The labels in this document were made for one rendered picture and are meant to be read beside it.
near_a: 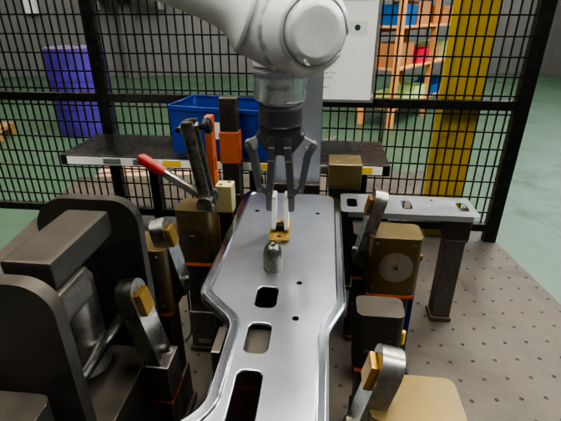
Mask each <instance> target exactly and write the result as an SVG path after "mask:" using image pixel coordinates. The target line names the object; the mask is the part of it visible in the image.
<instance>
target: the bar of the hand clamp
mask: <svg viewBox="0 0 561 421"><path fill-rule="evenodd" d="M201 130H203V131H204V132H205V133H206V134H211V133H212V132H213V124H212V121H211V119H210V118H204V120H203V121H202V124H201V123H200V122H198V119H197V118H188V119H185V120H183V121H182V122H181V123H180V124H179V127H175V132H176V133H181V134H182V135H183V138H184V144H185V147H186V150H187V154H188V157H189V161H190V167H191V170H192V174H193V177H194V181H195V186H196V190H197V193H198V197H199V198H201V197H208V198H210V199H211V197H210V196H212V197H213V200H212V201H213V203H215V205H218V204H217V200H216V196H215V190H214V186H213V182H212V179H211V175H210V168H209V165H208V161H207V158H206V153H205V147H204V144H203V140H202V136H201V133H200V132H201Z"/></svg>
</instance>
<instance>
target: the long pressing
mask: <svg viewBox="0 0 561 421"><path fill-rule="evenodd" d="M316 213H320V214H319V215H317V214H316ZM289 218H290V220H291V231H290V236H289V240H288V241H273V242H276V243H278V244H279V245H280V248H281V250H282V270H281V271H280V272H277V273H268V272H265V271H264V270H263V251H264V248H265V245H266V244H267V243H269V242H272V240H269V234H270V229H271V211H267V209H266V196H265V194H264V193H258V192H257V191H253V190H251V191H248V192H247V193H245V194H244V195H243V198H242V200H241V202H240V204H239V206H238V209H237V211H236V213H235V215H234V217H233V220H232V222H231V223H230V226H229V228H228V231H227V232H226V234H225V237H224V239H223V241H222V243H221V245H220V248H219V250H218V252H217V254H216V256H215V259H214V260H213V263H212V265H211V267H210V269H209V271H208V274H207V276H206V278H205V280H204V282H203V285H202V287H201V289H200V292H201V299H202V302H203V303H204V304H205V305H206V306H207V307H208V308H209V309H210V310H211V311H212V312H213V313H214V314H215V315H216V316H217V317H218V318H219V319H220V320H221V321H222V322H223V323H224V324H225V326H226V328H227V330H226V334H225V338H224V341H223V343H222V346H221V349H220V354H219V356H218V359H217V362H216V365H215V369H214V372H213V375H212V378H211V380H210V385H209V387H208V390H207V394H206V395H205V398H204V400H203V402H202V403H201V404H200V406H199V407H198V408H197V409H195V410H194V411H193V412H192V413H190V414H188V415H187V416H185V417H183V418H182V419H180V420H179V421H226V419H227V415H228V412H229V408H230V402H231V399H232V395H233V392H234V388H235V382H236V379H237V376H238V375H239V374H240V373H258V374H259V375H260V376H261V377H262V380H261V385H260V393H259V398H258V403H257V408H256V412H255V421H329V337H330V335H331V332H332V330H333V329H334V327H335V326H336V324H337V323H338V322H339V320H340V318H341V316H342V315H343V313H344V311H345V310H346V285H345V271H344V256H343V242H342V228H341V202H340V201H339V200H338V199H337V198H336V197H334V196H332V195H320V194H301V195H300V194H298V195H296V196H295V209H294V211H293V212H289ZM297 282H302V284H300V285H298V284H296V283H297ZM261 288H271V289H276V290H277V291H278V292H277V298H276V302H275V306H274V307H271V308H266V307H257V306H256V305H255V302H256V298H257V295H258V291H259V290H260V289H261ZM293 317H298V318H299V320H297V321H294V320H292V318H293ZM253 325H266V326H268V327H270V338H269V343H268V348H267V351H266V352H265V353H248V352H246V351H245V349H244V348H245V342H246V338H247V335H248V331H249V328H250V327H251V326H253Z"/></svg>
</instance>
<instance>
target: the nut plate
mask: <svg viewBox="0 0 561 421"><path fill-rule="evenodd" d="M281 221H283V222H281ZM279 224H282V226H279ZM290 231H291V220H290V224H289V228H288V231H285V230H284V219H277V222H276V226H275V230H272V229H270V234H269V240H272V241H288V240H289V236H290ZM277 236H281V237H277Z"/></svg>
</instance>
